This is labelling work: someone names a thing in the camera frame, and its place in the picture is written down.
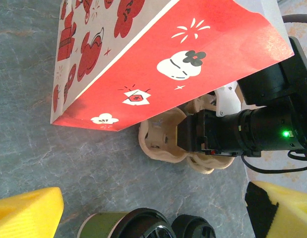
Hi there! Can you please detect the brown pulp cup carrier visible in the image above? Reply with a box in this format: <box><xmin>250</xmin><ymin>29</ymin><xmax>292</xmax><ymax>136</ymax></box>
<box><xmin>138</xmin><ymin>94</ymin><xmax>237</xmax><ymax>175</ymax></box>

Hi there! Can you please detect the green paper cup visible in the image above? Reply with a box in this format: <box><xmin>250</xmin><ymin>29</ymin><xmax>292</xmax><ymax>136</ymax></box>
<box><xmin>77</xmin><ymin>211</ymin><xmax>130</xmax><ymax>238</ymax></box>

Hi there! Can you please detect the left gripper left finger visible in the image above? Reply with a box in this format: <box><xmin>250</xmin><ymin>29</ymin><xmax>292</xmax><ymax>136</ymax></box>
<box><xmin>0</xmin><ymin>187</ymin><xmax>64</xmax><ymax>238</ymax></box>

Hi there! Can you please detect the red white paper bag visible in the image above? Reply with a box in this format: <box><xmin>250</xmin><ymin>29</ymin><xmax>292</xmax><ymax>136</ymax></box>
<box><xmin>50</xmin><ymin>0</ymin><xmax>294</xmax><ymax>132</ymax></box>

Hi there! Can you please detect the black cup lid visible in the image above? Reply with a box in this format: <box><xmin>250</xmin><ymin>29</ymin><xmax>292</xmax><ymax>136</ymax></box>
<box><xmin>113</xmin><ymin>207</ymin><xmax>177</xmax><ymax>238</ymax></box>

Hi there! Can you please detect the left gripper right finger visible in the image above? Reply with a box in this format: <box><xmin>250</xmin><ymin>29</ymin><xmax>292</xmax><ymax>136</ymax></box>
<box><xmin>244</xmin><ymin>180</ymin><xmax>307</xmax><ymax>238</ymax></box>

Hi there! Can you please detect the thin black cable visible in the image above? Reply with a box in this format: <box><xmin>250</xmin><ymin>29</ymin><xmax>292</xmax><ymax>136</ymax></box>
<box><xmin>241</xmin><ymin>150</ymin><xmax>307</xmax><ymax>174</ymax></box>

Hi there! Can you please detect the stack of black lids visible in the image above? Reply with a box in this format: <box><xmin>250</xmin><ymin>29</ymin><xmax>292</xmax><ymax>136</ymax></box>
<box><xmin>171</xmin><ymin>214</ymin><xmax>217</xmax><ymax>238</ymax></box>

